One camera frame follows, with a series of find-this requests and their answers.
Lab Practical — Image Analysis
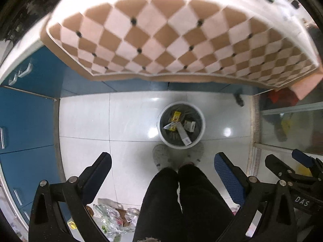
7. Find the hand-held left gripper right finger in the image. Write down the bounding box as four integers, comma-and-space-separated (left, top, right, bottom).
214, 152, 296, 242

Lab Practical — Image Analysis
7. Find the person's left leg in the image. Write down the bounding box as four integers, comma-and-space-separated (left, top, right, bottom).
132, 167, 182, 242

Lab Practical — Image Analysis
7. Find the blue cabinet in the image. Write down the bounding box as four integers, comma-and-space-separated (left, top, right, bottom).
0, 46, 263, 232

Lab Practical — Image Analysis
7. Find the orange cloth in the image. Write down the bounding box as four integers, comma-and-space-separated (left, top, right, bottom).
267, 88, 299, 109

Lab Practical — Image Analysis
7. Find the person's left white shoe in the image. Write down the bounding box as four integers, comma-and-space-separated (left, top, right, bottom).
152, 144, 175, 171

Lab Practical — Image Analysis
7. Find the crumpled white small box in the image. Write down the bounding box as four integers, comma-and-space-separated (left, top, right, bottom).
183, 120, 197, 133

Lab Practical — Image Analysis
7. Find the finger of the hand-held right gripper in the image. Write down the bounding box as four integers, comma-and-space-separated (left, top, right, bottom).
264, 154, 294, 182
292, 149, 323, 179

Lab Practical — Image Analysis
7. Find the pink foam block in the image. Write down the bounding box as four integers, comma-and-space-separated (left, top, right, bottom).
289, 72, 323, 102

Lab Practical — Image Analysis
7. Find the white and yellow wrapper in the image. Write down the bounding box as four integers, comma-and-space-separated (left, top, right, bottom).
163, 121, 181, 131

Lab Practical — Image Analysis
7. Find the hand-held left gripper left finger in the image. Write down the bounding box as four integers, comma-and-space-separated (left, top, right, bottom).
28, 152, 112, 242

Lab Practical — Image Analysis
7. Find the long white carton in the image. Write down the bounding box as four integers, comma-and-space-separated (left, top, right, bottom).
176, 122, 191, 146

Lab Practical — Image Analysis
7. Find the glass sliding door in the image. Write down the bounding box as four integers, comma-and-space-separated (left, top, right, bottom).
258, 88, 323, 155

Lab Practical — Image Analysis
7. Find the round white trash bin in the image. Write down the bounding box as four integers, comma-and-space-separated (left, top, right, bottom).
157, 102, 205, 149

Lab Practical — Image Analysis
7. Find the person's right leg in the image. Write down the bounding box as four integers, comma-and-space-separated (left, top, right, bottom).
178, 164, 236, 242

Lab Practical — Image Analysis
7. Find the brown white checkered cushion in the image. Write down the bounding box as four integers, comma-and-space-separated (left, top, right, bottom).
45, 0, 319, 89

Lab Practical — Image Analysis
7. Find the clear plastic bag pile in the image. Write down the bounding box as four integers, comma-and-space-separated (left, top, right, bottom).
92, 204, 141, 242

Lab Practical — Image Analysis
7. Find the black furniture foot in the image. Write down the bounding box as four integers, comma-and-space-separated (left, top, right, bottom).
233, 92, 245, 107

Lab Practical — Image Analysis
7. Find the person's leg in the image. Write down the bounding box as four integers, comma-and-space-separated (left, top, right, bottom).
132, 167, 182, 242
178, 164, 236, 242

